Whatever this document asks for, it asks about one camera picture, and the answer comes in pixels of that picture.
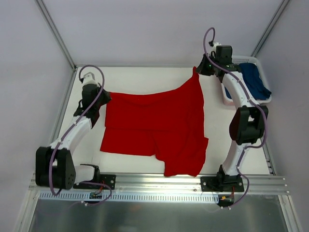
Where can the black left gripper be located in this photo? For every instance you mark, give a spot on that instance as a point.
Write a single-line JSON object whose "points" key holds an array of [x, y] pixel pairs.
{"points": [[103, 97]]}

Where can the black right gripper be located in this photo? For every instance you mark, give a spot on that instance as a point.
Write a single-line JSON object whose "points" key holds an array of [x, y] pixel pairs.
{"points": [[203, 68]]}

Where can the red t shirt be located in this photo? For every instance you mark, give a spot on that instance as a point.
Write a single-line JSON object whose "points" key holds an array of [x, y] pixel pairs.
{"points": [[168, 125]]}

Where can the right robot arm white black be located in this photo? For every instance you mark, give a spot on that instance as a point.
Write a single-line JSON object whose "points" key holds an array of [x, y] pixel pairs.
{"points": [[247, 125]]}

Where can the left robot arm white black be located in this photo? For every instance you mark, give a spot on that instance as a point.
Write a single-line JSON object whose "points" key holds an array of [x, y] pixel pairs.
{"points": [[54, 167]]}

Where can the white plastic laundry basket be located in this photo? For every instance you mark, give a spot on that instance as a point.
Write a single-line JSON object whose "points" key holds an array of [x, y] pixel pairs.
{"points": [[247, 59]]}

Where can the blue t shirt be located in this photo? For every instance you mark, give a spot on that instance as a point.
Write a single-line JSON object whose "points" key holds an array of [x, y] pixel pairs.
{"points": [[253, 81]]}

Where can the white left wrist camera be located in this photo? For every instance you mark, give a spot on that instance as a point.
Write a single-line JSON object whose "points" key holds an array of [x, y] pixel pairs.
{"points": [[88, 78]]}

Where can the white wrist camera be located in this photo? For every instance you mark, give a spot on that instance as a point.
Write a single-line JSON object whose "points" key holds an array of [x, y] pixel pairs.
{"points": [[213, 46], [88, 78]]}

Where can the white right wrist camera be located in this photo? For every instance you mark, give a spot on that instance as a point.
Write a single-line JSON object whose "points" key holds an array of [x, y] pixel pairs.
{"points": [[213, 46]]}

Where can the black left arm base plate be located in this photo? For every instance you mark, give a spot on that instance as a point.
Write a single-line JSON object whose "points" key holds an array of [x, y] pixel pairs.
{"points": [[107, 179]]}

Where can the white slotted cable duct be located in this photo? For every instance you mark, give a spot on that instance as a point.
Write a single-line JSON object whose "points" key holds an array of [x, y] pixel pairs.
{"points": [[131, 197]]}

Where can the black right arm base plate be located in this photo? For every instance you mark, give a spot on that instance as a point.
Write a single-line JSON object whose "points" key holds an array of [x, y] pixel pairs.
{"points": [[222, 184]]}

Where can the aluminium mounting rail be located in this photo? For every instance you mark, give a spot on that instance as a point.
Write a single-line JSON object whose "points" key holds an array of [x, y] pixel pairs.
{"points": [[258, 184]]}

